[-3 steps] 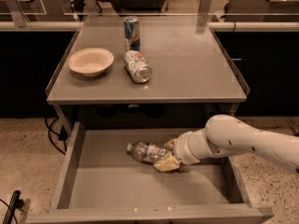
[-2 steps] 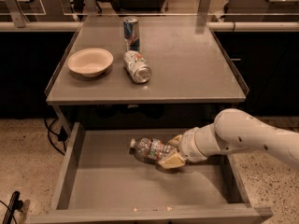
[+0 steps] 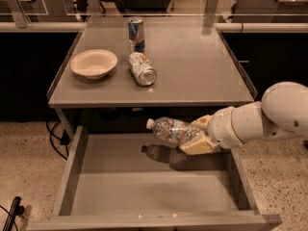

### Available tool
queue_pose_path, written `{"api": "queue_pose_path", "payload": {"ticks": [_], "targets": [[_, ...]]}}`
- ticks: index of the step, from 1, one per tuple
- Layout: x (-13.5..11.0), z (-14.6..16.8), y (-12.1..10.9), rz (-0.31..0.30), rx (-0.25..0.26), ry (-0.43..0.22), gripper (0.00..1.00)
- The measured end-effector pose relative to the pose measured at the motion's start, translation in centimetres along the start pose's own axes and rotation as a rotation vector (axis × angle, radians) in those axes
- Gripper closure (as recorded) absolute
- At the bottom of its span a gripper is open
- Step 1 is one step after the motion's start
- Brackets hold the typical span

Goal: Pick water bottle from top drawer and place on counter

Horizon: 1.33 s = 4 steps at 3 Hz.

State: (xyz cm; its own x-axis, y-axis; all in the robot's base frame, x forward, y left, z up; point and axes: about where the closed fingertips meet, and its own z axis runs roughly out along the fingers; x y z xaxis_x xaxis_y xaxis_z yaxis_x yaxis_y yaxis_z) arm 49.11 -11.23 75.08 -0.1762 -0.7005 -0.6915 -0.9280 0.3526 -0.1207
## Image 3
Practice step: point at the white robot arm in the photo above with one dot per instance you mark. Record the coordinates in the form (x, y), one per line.
(281, 114)

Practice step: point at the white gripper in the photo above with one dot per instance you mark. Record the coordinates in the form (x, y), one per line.
(223, 128)

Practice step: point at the black stand bottom left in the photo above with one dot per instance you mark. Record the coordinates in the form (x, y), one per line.
(16, 210)

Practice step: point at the clear plastic water bottle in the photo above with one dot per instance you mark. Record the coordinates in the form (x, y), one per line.
(173, 130)

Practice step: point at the upright blue silver can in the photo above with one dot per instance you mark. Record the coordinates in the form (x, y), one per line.
(136, 34)

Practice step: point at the white horizontal rail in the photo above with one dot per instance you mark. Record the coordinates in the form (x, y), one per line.
(281, 28)

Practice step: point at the lying silver soda can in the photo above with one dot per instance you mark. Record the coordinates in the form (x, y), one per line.
(142, 69)

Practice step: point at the grey counter cabinet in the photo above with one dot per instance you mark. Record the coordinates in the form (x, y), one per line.
(195, 68)

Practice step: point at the white paper bowl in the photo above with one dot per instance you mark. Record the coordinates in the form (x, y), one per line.
(93, 64)

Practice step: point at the clear acrylic barrier panel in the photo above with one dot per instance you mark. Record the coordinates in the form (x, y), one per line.
(24, 12)

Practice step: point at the open grey top drawer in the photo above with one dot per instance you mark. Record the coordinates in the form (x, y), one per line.
(133, 182)

